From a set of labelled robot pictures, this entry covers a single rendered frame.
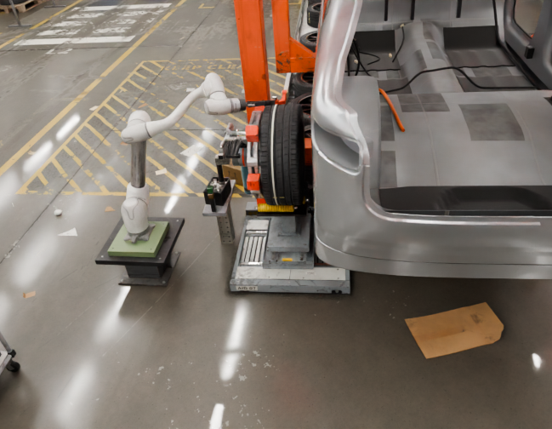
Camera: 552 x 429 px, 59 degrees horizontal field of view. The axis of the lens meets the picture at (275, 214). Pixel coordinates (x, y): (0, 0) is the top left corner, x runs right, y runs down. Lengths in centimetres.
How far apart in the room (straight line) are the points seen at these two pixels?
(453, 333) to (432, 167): 104
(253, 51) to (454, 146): 142
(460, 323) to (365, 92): 155
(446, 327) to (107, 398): 208
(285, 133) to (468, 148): 107
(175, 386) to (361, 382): 108
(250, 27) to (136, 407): 240
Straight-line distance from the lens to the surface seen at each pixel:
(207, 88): 314
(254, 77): 346
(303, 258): 343
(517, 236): 225
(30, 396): 339
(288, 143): 292
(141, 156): 344
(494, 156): 308
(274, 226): 363
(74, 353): 347
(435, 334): 325
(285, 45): 540
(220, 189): 351
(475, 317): 340
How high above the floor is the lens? 247
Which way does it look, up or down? 37 degrees down
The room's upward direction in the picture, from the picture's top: 5 degrees counter-clockwise
